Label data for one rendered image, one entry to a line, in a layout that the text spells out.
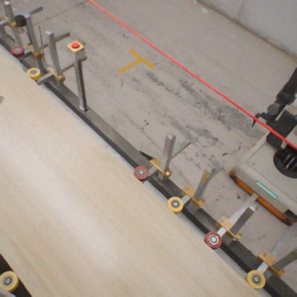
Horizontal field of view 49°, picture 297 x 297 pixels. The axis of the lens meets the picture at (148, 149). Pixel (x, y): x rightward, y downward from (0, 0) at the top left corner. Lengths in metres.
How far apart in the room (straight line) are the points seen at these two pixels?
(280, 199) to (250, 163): 0.35
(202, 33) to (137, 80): 1.14
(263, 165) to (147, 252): 1.45
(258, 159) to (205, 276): 1.38
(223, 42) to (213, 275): 3.06
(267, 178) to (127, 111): 1.42
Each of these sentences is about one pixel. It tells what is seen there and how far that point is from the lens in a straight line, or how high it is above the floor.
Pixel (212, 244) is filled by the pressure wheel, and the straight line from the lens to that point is 1.63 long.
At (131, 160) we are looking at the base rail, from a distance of 2.03.
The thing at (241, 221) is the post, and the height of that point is 0.98.
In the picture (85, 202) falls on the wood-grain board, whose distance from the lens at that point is 1.67.
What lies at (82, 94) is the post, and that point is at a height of 0.86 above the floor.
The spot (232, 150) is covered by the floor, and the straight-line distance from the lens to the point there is 3.07.
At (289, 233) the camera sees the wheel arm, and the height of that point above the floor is 0.84.
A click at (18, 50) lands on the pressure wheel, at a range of 2.45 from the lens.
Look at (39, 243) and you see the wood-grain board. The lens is 1.63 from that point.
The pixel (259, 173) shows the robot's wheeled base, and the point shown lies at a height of 0.28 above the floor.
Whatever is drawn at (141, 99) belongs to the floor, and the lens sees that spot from 3.28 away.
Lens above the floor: 2.41
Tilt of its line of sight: 56 degrees down
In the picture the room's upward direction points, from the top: 7 degrees clockwise
